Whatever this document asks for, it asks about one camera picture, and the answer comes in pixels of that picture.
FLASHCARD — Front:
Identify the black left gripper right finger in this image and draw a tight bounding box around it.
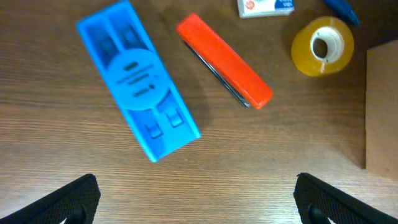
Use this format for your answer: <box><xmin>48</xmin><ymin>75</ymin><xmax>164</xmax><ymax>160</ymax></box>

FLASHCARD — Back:
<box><xmin>294</xmin><ymin>173</ymin><xmax>397</xmax><ymax>224</ymax></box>

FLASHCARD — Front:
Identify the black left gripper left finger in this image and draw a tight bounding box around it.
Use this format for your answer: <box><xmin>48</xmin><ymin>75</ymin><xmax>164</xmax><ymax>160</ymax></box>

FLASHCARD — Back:
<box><xmin>1</xmin><ymin>174</ymin><xmax>101</xmax><ymax>224</ymax></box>

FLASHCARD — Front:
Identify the orange black stapler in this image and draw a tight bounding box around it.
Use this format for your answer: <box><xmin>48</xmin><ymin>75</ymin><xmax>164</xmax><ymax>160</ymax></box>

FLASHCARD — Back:
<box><xmin>176</xmin><ymin>13</ymin><xmax>273</xmax><ymax>109</ymax></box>

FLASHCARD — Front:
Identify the yellow clear tape roll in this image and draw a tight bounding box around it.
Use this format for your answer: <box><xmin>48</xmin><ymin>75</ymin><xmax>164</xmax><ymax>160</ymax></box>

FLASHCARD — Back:
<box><xmin>291</xmin><ymin>16</ymin><xmax>354</xmax><ymax>77</ymax></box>

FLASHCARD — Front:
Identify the blue plastic tray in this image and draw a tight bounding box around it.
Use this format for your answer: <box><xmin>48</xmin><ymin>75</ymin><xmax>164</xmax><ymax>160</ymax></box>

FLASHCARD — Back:
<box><xmin>76</xmin><ymin>1</ymin><xmax>201</xmax><ymax>162</ymax></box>

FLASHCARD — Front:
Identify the blue ballpoint pen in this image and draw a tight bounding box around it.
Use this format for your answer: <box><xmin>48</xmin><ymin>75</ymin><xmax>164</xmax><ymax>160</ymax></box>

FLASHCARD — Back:
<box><xmin>323</xmin><ymin>0</ymin><xmax>360</xmax><ymax>26</ymax></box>

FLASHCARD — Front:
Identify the open cardboard box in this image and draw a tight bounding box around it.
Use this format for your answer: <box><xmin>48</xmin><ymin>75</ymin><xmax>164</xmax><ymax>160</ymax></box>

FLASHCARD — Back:
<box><xmin>365</xmin><ymin>40</ymin><xmax>397</xmax><ymax>181</ymax></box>

